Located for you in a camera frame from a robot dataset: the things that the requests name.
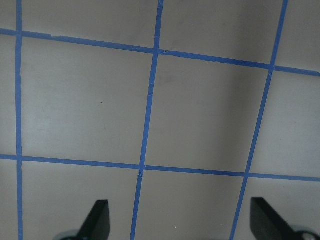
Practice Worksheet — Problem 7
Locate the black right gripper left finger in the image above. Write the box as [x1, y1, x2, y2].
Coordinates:
[56, 199, 111, 240]

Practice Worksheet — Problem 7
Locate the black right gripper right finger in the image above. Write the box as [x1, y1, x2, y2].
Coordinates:
[250, 197, 317, 240]

